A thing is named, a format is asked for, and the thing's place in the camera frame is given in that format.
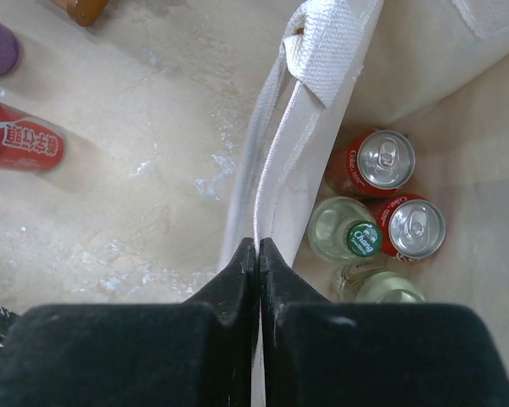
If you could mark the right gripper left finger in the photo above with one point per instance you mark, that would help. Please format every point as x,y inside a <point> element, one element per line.
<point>198,352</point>

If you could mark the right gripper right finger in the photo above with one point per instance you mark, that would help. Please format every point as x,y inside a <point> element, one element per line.
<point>320,353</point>

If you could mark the glass soda bottle front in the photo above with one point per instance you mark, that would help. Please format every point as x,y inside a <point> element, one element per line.
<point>371,283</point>

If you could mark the glass soda bottle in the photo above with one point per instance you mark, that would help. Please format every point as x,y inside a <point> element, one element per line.
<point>343,231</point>
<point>371,283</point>

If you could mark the red cola can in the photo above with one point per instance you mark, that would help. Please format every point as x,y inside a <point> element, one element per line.
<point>28,143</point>
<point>376,164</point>
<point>413,228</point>

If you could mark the canvas tote bag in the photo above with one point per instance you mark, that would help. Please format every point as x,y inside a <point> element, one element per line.
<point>436,71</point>

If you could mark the wooden shelf rack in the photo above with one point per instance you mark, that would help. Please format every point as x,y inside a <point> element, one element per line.
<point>83,12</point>

